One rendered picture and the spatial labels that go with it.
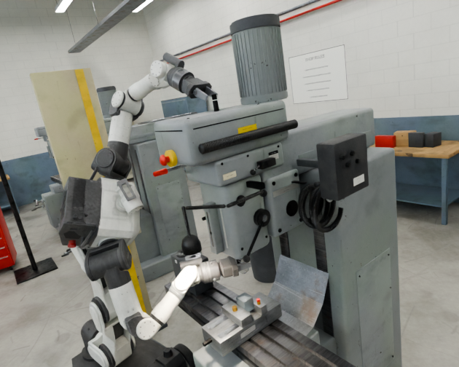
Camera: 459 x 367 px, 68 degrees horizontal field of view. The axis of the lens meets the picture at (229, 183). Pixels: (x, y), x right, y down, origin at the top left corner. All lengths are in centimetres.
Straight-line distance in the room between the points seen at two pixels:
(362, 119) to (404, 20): 380
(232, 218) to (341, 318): 80
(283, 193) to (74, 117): 191
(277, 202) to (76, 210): 78
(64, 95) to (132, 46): 834
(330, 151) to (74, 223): 96
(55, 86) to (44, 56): 754
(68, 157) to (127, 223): 153
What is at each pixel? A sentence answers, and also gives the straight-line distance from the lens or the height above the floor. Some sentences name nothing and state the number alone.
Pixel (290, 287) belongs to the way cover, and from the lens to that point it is 185.
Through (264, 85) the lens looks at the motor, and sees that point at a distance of 138.
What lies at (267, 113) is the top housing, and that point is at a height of 185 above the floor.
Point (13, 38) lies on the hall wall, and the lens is 1040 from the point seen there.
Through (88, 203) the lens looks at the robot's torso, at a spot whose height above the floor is 163.
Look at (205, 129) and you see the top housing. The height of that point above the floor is 184.
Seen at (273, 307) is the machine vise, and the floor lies 98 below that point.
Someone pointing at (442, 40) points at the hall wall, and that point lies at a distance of 534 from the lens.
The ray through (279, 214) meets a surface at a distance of 142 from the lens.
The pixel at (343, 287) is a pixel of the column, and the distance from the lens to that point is 171.
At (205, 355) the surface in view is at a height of 83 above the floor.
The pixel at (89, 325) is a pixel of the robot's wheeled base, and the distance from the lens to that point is 235.
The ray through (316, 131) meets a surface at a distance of 156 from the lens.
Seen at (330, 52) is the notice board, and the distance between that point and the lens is 617.
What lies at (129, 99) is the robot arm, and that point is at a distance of 160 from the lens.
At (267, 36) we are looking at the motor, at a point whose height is 213.
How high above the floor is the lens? 195
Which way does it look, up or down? 15 degrees down
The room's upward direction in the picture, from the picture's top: 10 degrees counter-clockwise
